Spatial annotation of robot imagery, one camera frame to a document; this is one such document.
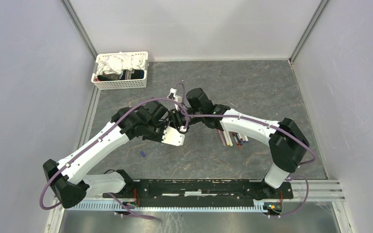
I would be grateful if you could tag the yellow capped white marker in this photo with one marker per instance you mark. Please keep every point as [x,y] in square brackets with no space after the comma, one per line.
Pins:
[230,139]

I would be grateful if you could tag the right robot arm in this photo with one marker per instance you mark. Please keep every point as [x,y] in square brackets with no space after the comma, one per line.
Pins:
[287,143]

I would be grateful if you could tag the white cloth in basket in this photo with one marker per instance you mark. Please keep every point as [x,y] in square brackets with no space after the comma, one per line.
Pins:
[117,62]

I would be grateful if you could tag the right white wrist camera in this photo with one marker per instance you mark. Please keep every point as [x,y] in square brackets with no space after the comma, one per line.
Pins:
[174,96]

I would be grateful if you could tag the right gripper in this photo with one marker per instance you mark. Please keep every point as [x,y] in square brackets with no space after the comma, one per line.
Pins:
[175,118]

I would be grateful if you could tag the white plastic basket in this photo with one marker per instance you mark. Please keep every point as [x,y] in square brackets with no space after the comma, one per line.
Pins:
[128,84]

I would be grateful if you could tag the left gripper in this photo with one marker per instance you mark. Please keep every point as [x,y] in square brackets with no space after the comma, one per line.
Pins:
[163,124]

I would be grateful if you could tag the aluminium frame rail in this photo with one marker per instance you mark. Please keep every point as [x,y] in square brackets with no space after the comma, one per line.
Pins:
[67,4]

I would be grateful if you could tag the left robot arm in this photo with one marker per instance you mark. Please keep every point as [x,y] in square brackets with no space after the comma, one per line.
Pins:
[69,179]

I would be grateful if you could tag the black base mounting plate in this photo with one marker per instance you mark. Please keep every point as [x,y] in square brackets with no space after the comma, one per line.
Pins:
[202,193]

